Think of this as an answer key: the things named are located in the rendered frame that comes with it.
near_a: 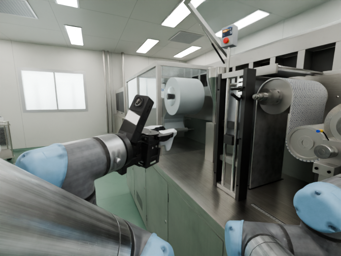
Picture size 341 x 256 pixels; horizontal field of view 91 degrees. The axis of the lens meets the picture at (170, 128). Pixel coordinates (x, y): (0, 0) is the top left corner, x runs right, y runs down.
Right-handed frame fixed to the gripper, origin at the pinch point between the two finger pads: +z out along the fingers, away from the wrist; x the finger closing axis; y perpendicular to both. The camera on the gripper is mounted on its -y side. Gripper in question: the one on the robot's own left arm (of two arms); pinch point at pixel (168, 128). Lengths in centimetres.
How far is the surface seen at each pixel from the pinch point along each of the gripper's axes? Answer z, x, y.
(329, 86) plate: 62, 45, -22
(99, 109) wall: 288, -431, 75
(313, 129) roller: 28.7, 38.5, -4.5
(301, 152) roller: 30.8, 37.6, 4.5
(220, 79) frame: 35.0, 3.1, -18.6
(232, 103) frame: 35.3, 10.0, -8.7
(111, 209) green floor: 80, -115, 140
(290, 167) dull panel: 69, 41, 23
